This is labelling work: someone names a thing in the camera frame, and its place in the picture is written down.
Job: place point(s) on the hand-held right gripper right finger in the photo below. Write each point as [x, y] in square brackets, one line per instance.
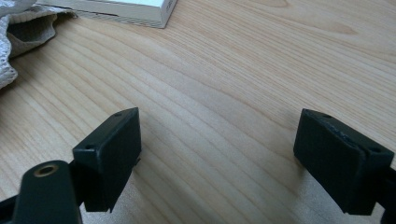
[336, 165]

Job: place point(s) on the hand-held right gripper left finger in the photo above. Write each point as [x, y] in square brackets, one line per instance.
[115, 155]

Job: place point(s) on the pale grey cloth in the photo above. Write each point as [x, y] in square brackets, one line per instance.
[21, 34]

